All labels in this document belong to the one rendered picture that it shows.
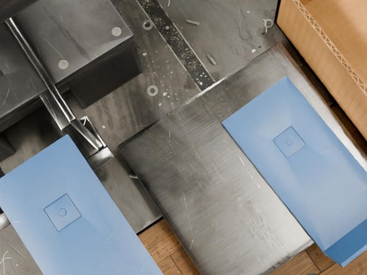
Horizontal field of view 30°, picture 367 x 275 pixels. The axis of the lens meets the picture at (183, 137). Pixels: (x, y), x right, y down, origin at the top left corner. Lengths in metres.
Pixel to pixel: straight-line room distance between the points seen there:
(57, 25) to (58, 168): 0.12
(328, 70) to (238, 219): 0.15
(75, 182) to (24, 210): 0.04
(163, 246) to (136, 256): 0.09
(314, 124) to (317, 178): 0.05
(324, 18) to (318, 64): 0.06
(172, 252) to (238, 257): 0.06
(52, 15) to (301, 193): 0.25
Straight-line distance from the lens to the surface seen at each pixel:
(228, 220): 0.57
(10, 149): 0.61
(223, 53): 0.63
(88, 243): 0.50
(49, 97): 0.54
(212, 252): 0.57
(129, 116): 0.61
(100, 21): 0.56
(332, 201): 0.58
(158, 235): 0.59
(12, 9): 0.43
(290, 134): 0.58
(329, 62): 0.58
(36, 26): 0.56
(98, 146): 0.52
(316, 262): 0.59
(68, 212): 0.51
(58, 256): 0.51
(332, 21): 0.64
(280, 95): 0.59
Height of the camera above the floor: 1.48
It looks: 75 degrees down
